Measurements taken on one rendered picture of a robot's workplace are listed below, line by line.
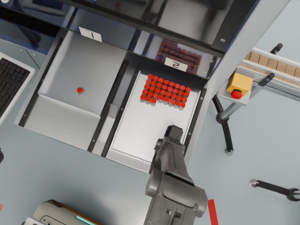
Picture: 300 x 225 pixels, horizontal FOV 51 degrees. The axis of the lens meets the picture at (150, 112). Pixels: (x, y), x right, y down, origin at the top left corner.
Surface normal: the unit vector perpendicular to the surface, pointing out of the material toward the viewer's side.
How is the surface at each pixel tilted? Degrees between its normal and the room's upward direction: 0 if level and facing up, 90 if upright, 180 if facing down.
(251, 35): 90
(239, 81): 0
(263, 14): 90
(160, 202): 13
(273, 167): 0
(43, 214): 0
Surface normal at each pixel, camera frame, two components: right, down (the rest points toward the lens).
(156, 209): 0.18, -0.41
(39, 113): 0.05, -0.25
